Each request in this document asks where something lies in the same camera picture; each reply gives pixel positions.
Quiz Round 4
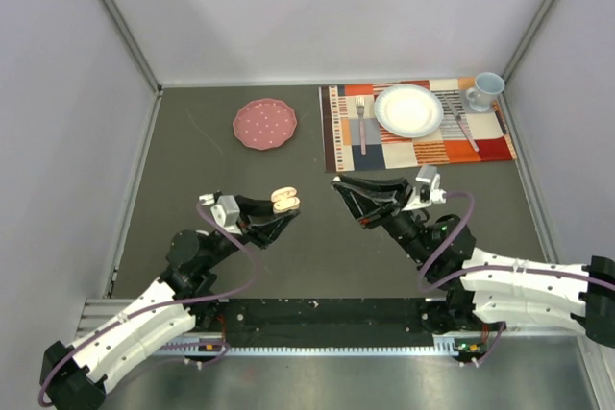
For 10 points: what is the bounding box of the patchwork colourful placemat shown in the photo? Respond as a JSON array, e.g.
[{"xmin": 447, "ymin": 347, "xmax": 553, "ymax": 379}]
[{"xmin": 319, "ymin": 77, "xmax": 517, "ymax": 173}]

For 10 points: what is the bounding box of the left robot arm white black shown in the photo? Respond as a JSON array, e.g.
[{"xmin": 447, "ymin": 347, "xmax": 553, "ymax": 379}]
[{"xmin": 38, "ymin": 186, "xmax": 301, "ymax": 409}]

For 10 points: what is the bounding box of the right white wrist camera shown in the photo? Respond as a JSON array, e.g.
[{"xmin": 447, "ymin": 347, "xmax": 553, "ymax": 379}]
[{"xmin": 402, "ymin": 165, "xmax": 446, "ymax": 211}]

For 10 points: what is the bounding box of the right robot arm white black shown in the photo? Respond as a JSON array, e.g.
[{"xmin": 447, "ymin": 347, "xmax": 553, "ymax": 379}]
[{"xmin": 332, "ymin": 167, "xmax": 614, "ymax": 348}]

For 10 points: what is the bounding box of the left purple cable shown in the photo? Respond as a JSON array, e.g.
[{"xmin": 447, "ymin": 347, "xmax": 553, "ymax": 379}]
[{"xmin": 37, "ymin": 201, "xmax": 263, "ymax": 405}]

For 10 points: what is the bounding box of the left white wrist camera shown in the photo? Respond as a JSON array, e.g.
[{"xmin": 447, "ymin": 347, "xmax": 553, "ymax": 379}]
[{"xmin": 198, "ymin": 192, "xmax": 240, "ymax": 234}]

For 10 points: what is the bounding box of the white paper plate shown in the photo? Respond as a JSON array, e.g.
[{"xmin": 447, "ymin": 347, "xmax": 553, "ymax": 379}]
[{"xmin": 374, "ymin": 84, "xmax": 444, "ymax": 138}]

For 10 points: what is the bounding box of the white earbud charging case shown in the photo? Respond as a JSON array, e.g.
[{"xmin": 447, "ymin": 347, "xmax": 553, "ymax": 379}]
[{"xmin": 270, "ymin": 186, "xmax": 301, "ymax": 213}]

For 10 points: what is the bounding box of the pink handled fork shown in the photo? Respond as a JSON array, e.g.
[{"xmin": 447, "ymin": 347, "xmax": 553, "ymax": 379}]
[{"xmin": 356, "ymin": 96, "xmax": 367, "ymax": 156}]

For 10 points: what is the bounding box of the pink polka dot plate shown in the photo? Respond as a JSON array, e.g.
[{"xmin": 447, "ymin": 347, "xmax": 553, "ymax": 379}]
[{"xmin": 233, "ymin": 98, "xmax": 298, "ymax": 151}]

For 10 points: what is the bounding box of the light blue mug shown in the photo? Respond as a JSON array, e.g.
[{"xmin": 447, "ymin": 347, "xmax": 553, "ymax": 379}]
[{"xmin": 465, "ymin": 72, "xmax": 505, "ymax": 112}]

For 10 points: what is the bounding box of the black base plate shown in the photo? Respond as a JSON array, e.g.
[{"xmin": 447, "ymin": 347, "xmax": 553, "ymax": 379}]
[{"xmin": 191, "ymin": 297, "xmax": 486, "ymax": 349}]

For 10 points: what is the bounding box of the aluminium frame rail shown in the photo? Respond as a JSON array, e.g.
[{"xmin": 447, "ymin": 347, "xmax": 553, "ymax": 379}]
[{"xmin": 76, "ymin": 299, "xmax": 132, "ymax": 338}]

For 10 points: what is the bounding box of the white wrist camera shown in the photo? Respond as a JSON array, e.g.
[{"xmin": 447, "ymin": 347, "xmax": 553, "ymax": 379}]
[
  {"xmin": 402, "ymin": 165, "xmax": 446, "ymax": 211},
  {"xmin": 198, "ymin": 192, "xmax": 240, "ymax": 234}
]

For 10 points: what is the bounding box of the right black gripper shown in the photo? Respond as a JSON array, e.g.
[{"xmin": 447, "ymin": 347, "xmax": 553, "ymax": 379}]
[{"xmin": 334, "ymin": 175, "xmax": 433, "ymax": 263}]

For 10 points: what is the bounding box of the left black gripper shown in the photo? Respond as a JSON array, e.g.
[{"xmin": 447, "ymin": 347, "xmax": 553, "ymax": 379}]
[{"xmin": 203, "ymin": 194, "xmax": 300, "ymax": 269}]

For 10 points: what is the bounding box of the pink handled knife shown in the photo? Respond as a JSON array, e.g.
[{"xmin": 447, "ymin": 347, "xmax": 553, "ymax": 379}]
[{"xmin": 443, "ymin": 95, "xmax": 480, "ymax": 153}]

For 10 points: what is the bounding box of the grey slotted cable duct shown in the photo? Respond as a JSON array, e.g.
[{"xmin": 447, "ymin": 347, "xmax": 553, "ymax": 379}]
[{"xmin": 155, "ymin": 336, "xmax": 486, "ymax": 360}]

